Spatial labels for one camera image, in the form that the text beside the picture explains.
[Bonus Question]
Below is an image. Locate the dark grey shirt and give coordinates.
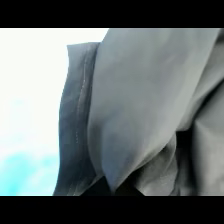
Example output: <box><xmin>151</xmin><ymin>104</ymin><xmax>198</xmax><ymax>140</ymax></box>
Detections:
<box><xmin>52</xmin><ymin>27</ymin><xmax>224</xmax><ymax>197</ymax></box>

